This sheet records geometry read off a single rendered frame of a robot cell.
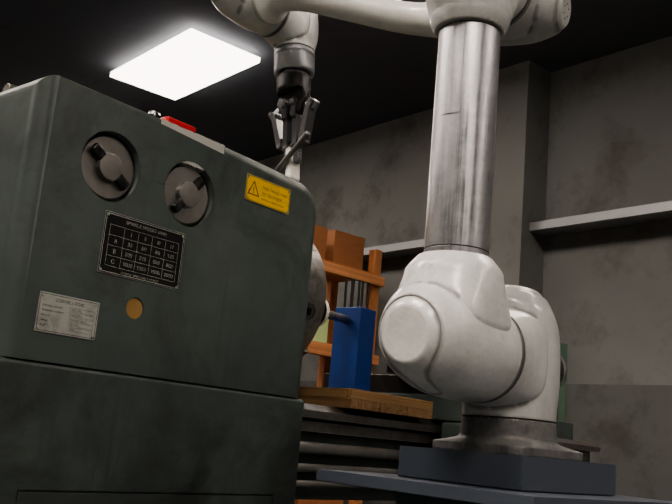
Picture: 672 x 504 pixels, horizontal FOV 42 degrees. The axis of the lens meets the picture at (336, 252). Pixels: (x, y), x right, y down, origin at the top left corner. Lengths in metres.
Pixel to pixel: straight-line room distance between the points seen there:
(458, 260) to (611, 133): 4.98
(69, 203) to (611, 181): 5.12
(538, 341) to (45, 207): 0.77
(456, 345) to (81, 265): 0.53
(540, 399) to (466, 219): 0.32
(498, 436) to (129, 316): 0.60
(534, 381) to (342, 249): 5.38
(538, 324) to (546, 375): 0.08
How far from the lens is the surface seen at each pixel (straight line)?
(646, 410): 5.69
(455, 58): 1.42
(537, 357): 1.42
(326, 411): 1.77
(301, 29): 1.94
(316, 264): 1.78
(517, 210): 6.17
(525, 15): 1.57
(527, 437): 1.43
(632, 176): 6.05
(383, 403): 1.90
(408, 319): 1.24
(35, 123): 1.27
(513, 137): 6.37
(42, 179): 1.25
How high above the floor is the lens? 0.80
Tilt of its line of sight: 12 degrees up
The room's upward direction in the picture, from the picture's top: 5 degrees clockwise
